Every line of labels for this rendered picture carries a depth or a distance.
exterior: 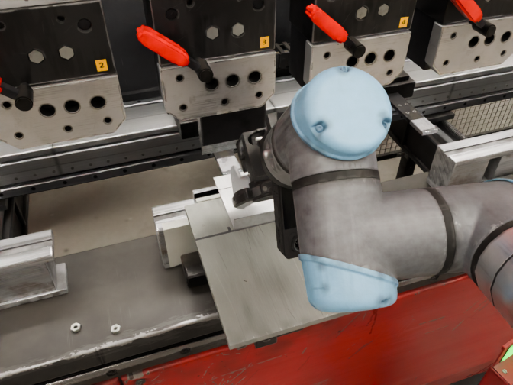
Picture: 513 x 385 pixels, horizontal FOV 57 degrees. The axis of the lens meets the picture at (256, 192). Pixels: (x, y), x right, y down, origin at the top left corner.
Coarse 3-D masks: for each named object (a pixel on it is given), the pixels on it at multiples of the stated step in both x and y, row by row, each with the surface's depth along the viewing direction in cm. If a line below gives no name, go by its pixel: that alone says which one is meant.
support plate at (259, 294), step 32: (192, 224) 73; (224, 224) 73; (224, 256) 68; (256, 256) 68; (224, 288) 64; (256, 288) 64; (288, 288) 64; (224, 320) 60; (256, 320) 60; (288, 320) 60; (320, 320) 61
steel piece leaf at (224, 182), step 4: (240, 172) 82; (220, 176) 81; (224, 176) 81; (228, 176) 81; (216, 180) 81; (220, 180) 81; (224, 180) 81; (228, 180) 81; (216, 184) 80; (220, 184) 80; (224, 184) 80; (228, 184) 80; (220, 188) 79; (224, 188) 79
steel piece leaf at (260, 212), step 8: (224, 192) 78; (232, 192) 78; (224, 200) 77; (272, 200) 77; (232, 208) 76; (248, 208) 76; (256, 208) 76; (264, 208) 76; (272, 208) 76; (232, 216) 74; (240, 216) 74; (248, 216) 71; (256, 216) 72; (264, 216) 72; (272, 216) 73; (232, 224) 73; (240, 224) 72; (248, 224) 72; (256, 224) 73
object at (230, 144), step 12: (252, 108) 70; (264, 108) 70; (204, 120) 68; (216, 120) 69; (228, 120) 70; (240, 120) 70; (252, 120) 71; (264, 120) 72; (204, 132) 70; (216, 132) 70; (228, 132) 71; (240, 132) 72; (204, 144) 71; (216, 144) 73; (228, 144) 73; (240, 144) 74
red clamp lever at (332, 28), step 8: (312, 8) 56; (320, 8) 56; (312, 16) 56; (320, 16) 56; (328, 16) 56; (320, 24) 56; (328, 24) 57; (336, 24) 57; (328, 32) 58; (336, 32) 58; (344, 32) 59; (336, 40) 59; (344, 40) 59; (352, 40) 60; (352, 48) 60; (360, 48) 60; (360, 56) 61
